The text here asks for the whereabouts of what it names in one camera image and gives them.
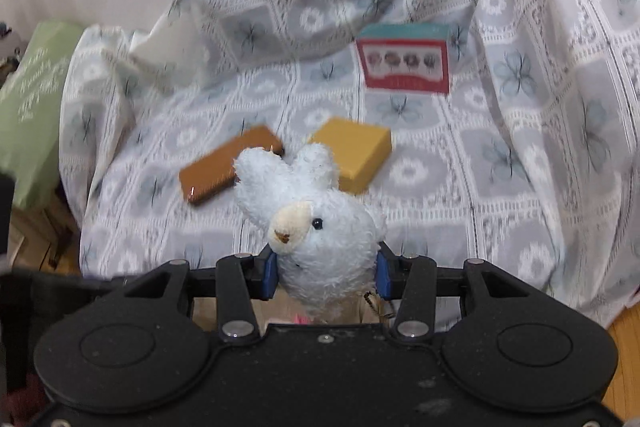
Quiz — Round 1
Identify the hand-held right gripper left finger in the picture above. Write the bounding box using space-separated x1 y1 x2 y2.
122 252 278 342

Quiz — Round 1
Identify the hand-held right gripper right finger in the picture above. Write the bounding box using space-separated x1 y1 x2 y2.
375 252 531 342

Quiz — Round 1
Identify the white plush rabbit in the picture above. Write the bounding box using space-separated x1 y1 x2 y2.
232 144 388 325

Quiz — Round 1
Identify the wicker basket with fabric liner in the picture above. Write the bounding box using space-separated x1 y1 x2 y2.
192 289 398 327

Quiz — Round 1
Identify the brown leather case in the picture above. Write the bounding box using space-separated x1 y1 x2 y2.
179 125 285 206

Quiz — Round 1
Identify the yellow cardboard box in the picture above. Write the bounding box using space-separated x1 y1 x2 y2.
307 117 392 195

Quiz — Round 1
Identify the white lace floral tablecloth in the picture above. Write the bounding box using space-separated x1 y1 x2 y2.
59 0 640 332

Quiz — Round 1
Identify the green printed cushion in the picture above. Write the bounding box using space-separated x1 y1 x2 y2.
0 21 85 210

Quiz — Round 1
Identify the red and teal printed box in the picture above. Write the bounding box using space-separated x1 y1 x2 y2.
356 23 452 94

